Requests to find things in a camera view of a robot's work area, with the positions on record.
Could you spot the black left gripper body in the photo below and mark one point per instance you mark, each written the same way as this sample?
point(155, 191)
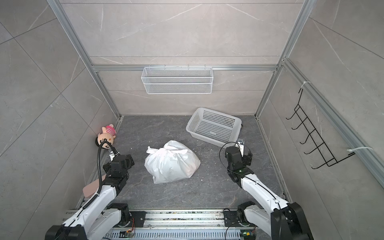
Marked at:
point(130, 162)

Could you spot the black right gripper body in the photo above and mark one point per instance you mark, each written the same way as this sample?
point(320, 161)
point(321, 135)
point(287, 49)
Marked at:
point(246, 160)

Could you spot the white plastic bag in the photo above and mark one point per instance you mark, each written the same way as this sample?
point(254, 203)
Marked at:
point(171, 163)

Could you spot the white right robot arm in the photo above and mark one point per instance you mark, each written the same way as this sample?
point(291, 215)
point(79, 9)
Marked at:
point(264, 198)

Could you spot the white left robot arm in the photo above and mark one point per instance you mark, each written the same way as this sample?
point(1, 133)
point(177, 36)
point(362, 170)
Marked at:
point(96, 204)

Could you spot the pink plush doll toy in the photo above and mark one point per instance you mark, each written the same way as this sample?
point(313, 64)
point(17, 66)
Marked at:
point(108, 134)

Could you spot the white plastic perforated basket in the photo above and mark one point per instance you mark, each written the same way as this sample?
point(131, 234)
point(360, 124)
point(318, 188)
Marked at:
point(214, 127)

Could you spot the pink block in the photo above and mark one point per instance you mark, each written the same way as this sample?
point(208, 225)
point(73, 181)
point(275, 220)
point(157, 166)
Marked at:
point(90, 189)

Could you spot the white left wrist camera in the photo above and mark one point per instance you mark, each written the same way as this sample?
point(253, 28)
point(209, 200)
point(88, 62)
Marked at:
point(113, 155)

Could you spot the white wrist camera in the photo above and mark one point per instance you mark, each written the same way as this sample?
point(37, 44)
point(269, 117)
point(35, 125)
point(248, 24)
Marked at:
point(113, 155)
point(241, 145)

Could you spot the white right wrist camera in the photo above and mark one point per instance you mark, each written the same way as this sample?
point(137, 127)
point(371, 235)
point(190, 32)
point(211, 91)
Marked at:
point(241, 145)

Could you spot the black wire hook rack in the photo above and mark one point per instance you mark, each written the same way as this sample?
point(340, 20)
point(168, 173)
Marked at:
point(314, 136)

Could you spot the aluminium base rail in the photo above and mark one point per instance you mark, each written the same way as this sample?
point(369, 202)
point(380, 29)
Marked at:
point(180, 224)

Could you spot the white wire wall shelf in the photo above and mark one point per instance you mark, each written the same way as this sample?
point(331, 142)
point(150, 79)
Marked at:
point(178, 80)

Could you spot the aluminium frame profiles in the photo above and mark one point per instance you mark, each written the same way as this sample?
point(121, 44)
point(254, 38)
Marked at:
point(369, 158)

